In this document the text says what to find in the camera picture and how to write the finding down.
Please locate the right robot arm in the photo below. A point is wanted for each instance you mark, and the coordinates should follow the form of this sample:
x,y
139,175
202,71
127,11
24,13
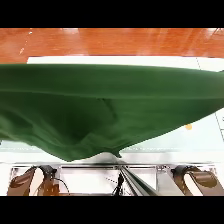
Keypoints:
x,y
200,180

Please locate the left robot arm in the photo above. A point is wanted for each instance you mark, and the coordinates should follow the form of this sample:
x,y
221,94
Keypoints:
x,y
23,181

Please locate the silver frame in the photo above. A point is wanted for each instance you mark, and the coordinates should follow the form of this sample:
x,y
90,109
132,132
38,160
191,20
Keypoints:
x,y
133,181

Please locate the green T-shirt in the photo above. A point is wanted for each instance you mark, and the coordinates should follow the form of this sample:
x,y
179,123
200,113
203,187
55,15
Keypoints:
x,y
100,110

